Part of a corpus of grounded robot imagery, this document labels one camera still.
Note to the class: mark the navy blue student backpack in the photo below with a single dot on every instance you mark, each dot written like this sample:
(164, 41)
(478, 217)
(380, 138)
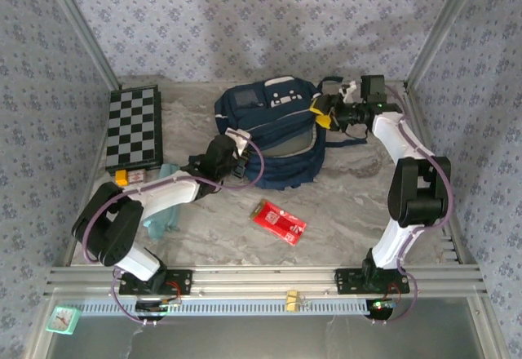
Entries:
(265, 122)

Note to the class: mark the red packet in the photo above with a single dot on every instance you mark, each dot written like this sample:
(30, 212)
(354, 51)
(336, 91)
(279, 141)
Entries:
(277, 222)

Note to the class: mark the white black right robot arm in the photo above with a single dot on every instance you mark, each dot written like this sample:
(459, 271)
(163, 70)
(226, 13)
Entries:
(391, 138)

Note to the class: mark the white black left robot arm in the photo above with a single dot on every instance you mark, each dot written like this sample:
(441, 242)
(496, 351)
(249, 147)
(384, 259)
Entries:
(171, 191)

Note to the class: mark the white red card box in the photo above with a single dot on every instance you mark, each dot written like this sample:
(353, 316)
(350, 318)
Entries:
(136, 175)

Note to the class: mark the black grey chessboard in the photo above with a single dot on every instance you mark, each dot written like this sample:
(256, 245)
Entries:
(130, 130)

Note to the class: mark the small yellow box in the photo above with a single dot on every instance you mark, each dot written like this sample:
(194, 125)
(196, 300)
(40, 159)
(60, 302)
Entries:
(120, 178)

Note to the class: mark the small circuit board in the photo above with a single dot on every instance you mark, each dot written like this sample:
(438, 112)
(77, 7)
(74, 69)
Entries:
(157, 306)
(382, 306)

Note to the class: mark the tan clip block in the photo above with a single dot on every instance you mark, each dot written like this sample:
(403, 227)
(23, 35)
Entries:
(293, 302)

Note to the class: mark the green square clock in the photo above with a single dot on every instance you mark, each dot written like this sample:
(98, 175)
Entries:
(62, 320)

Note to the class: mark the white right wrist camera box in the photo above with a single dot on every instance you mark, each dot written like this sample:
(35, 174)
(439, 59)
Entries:
(348, 89)

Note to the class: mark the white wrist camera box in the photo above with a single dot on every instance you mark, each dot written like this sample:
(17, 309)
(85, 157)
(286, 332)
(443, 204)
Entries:
(348, 89)
(240, 136)

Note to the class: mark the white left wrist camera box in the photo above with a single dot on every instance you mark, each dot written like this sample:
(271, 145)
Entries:
(240, 136)

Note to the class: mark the aluminium side rail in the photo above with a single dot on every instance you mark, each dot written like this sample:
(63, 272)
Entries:
(95, 167)
(456, 245)

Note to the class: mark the aluminium corner post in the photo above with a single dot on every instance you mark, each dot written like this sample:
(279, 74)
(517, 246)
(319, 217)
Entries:
(444, 28)
(81, 28)

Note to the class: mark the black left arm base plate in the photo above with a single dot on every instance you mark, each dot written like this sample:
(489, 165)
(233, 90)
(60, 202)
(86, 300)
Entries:
(183, 281)

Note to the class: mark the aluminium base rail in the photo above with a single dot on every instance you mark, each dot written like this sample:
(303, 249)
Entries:
(265, 281)

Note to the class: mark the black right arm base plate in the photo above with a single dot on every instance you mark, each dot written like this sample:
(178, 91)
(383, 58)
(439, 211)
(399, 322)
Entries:
(346, 281)

